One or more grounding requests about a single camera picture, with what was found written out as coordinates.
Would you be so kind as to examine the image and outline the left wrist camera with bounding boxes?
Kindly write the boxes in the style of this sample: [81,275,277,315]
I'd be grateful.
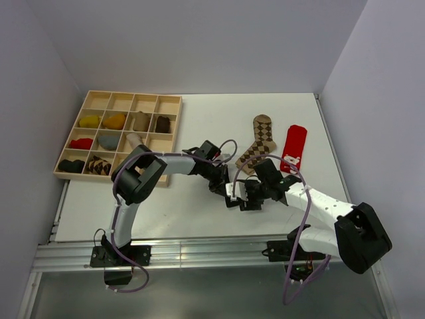
[214,154,232,162]

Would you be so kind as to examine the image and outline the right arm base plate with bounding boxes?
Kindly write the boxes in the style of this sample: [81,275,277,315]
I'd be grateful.
[262,240,325,262]

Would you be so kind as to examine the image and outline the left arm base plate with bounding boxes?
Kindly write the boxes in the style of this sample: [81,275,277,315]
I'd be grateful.
[90,245,151,268]

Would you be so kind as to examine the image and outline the yellow rolled sock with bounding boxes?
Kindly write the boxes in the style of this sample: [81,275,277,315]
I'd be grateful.
[79,115,100,129]

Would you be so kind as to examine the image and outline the flat brown argyle sock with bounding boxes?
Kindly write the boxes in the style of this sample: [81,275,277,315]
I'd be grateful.
[235,114,276,175]

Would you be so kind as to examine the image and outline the white red-tipped rolled sock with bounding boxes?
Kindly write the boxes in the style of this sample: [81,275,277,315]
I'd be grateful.
[126,133,143,149]

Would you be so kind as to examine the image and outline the red rolled sock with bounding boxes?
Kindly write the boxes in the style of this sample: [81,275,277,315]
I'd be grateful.
[69,138,93,150]

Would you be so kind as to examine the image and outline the argyle rolled sock in tray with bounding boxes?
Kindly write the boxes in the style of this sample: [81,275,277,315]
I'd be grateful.
[86,156,112,176]

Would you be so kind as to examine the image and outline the wooden compartment tray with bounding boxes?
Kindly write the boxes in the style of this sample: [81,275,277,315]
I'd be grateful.
[54,90,183,181]

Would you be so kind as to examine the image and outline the flat red Santa sock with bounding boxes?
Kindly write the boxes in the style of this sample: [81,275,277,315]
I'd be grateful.
[280,124,307,174]

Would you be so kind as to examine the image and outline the grey rolled sock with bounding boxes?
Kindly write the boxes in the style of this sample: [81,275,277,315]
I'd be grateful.
[98,135,120,151]

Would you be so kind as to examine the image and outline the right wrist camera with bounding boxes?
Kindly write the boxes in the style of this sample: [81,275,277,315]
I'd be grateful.
[225,181,248,201]

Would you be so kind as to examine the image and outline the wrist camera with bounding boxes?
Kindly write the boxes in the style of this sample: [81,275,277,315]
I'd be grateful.
[214,154,232,162]
[225,181,248,201]

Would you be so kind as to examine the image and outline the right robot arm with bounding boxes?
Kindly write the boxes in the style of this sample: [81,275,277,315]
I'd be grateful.
[226,159,392,274]

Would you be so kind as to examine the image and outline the black rolled sock in tray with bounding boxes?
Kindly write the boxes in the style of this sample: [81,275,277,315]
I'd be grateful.
[58,159,85,173]

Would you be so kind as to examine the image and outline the dark brown rolled sock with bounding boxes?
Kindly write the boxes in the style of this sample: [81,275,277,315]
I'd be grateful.
[155,116,171,134]

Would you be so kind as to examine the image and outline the orange rolled sock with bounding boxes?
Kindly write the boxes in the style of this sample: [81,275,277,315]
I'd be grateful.
[102,114,126,130]

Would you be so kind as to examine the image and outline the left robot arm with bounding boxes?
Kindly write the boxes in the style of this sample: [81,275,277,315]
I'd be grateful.
[101,140,234,265]

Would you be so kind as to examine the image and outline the tan rolled sock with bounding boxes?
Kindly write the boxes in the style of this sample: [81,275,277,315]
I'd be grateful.
[133,111,150,132]

